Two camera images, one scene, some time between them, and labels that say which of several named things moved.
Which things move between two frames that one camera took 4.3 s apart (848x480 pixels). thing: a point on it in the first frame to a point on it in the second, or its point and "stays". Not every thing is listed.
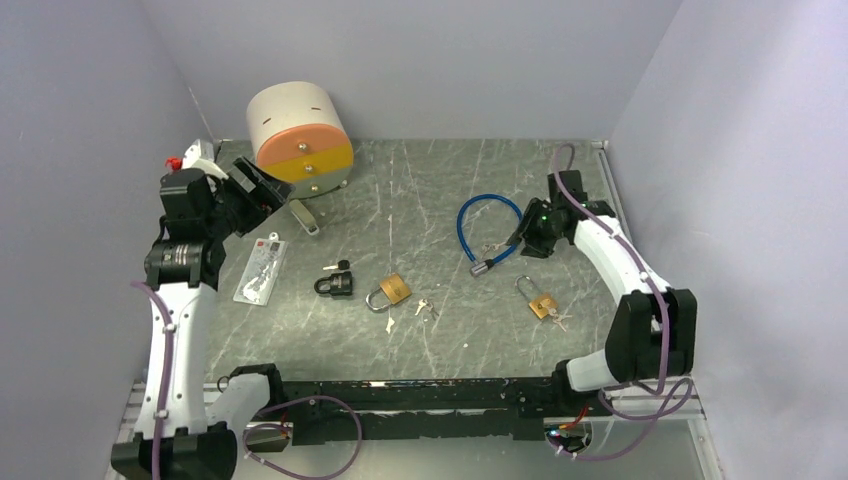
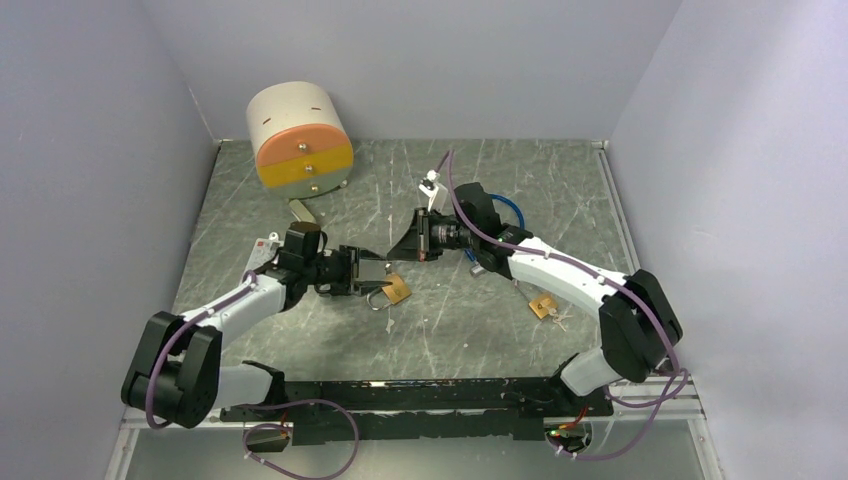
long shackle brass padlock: [541, 303] stays
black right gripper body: [536, 229] to [446, 234]
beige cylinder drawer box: [298, 132] stays
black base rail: [429, 410] stays
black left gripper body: [246, 210] to [339, 269]
